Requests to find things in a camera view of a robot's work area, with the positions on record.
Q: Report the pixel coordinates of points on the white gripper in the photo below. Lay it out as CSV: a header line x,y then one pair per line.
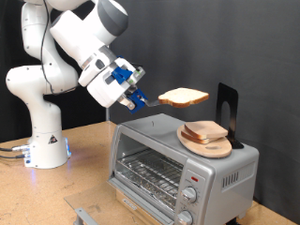
x,y
104,90

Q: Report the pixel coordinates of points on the metal spatula with blue block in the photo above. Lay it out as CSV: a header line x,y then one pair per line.
x,y
137,100

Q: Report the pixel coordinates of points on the white bread slice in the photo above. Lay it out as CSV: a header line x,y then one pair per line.
x,y
182,96
206,128
193,140

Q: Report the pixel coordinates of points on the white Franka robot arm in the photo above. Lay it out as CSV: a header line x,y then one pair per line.
x,y
40,81

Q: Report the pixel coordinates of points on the silver toaster oven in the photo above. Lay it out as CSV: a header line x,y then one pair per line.
x,y
212,175

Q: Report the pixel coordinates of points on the silver oven knob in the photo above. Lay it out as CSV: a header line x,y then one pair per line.
x,y
185,218
189,194

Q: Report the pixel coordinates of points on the grey metal pole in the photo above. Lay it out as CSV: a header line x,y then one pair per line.
x,y
107,114

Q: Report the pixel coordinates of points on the oval wooden cutting board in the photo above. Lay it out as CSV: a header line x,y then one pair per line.
x,y
212,150

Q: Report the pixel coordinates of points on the black metal bookend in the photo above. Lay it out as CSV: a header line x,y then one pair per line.
x,y
232,100

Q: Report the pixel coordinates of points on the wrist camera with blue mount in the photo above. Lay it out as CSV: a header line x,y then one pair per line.
x,y
122,74

